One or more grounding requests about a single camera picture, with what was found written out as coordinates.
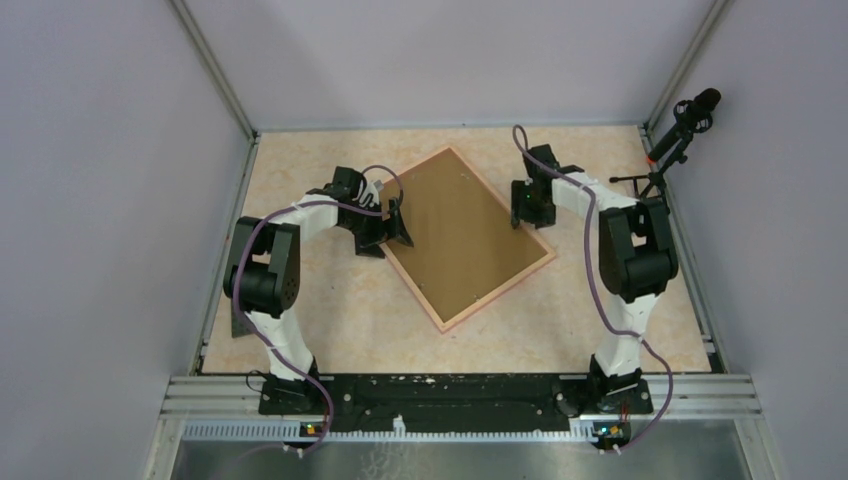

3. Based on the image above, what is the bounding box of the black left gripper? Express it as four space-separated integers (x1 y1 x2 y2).
340 197 413 258

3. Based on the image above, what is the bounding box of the brown backing board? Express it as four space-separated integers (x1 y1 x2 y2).
385 149 551 326

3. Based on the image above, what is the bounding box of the pink wooden picture frame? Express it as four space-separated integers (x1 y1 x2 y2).
380 145 558 335

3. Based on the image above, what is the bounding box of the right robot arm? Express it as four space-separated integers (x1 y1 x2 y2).
510 144 679 412

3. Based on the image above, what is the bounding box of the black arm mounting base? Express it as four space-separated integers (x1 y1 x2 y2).
258 373 654 433

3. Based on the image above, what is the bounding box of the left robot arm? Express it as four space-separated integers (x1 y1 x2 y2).
222 166 414 414

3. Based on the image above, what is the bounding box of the black microphone tripod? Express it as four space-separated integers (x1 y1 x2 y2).
609 140 689 203

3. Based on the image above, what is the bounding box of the grey building baseplate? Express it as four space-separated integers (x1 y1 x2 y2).
230 312 253 339

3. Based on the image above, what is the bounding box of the black microphone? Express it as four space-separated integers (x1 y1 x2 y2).
647 88 722 163

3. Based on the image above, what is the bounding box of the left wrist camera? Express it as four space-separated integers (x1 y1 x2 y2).
358 181 383 209

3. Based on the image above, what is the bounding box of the white cable duct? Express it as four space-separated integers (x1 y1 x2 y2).
182 417 624 444

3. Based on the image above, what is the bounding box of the aluminium rail front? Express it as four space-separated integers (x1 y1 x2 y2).
159 374 763 420

